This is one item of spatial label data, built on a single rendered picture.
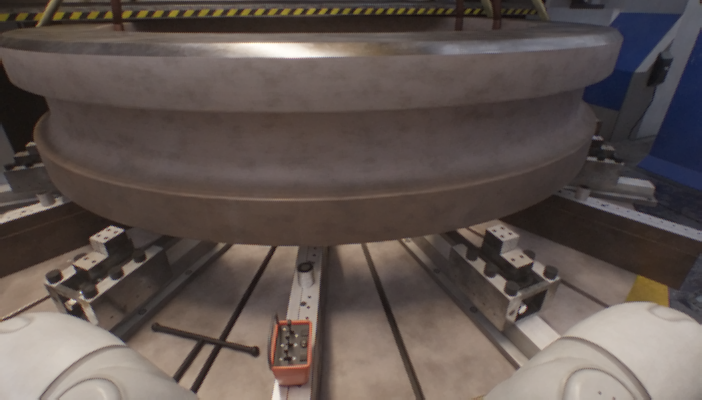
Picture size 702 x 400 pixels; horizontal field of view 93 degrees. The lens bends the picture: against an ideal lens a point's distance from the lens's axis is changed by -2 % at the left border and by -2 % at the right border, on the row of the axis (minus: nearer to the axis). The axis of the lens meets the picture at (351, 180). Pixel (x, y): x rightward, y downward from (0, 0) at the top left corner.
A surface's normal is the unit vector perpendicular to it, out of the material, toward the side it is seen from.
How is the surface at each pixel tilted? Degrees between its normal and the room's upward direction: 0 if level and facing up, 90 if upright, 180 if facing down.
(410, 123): 90
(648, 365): 20
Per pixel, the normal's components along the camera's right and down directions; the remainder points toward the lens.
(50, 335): 0.07, -0.96
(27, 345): -0.04, -0.88
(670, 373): 0.20, -0.53
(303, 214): 0.03, 0.46
